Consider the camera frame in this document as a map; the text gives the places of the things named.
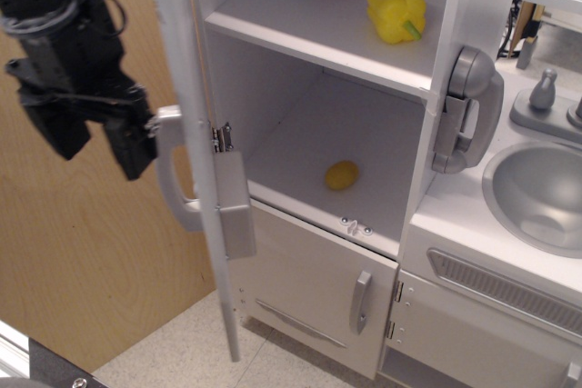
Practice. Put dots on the grey toy sink basin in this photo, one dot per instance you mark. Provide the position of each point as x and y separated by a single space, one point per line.
534 191

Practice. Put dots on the white toy fridge cabinet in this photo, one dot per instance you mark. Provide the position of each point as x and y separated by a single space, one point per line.
308 83

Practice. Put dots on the white door latch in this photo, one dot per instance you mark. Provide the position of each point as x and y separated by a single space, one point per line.
355 228

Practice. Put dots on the metal door hinge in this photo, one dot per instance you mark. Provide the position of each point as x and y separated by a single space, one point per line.
222 140

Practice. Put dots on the white lower freezer door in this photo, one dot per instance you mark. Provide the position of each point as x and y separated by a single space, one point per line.
301 282

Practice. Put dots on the white oven door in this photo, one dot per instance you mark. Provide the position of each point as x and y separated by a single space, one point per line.
476 344

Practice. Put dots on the white fridge door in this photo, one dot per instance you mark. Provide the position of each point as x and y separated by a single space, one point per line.
181 36

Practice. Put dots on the grey oven vent panel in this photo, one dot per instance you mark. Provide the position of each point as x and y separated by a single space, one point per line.
513 294

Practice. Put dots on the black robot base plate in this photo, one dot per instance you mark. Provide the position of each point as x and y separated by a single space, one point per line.
27 363

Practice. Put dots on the grey fridge door handle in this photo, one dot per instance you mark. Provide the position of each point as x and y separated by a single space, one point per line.
169 135

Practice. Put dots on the grey ice dispenser box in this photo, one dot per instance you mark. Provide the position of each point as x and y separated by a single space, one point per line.
234 205

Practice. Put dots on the grey toy faucet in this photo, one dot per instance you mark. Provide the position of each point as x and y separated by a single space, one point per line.
542 110

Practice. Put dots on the yellow toy bell pepper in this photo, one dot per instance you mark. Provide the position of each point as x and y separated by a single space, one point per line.
397 21

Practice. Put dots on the yellow toy lemon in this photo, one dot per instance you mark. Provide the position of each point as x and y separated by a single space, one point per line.
341 175

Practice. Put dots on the grey toy telephone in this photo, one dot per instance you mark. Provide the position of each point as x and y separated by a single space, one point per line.
470 114

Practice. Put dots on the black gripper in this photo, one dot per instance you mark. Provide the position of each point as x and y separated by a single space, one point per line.
71 74

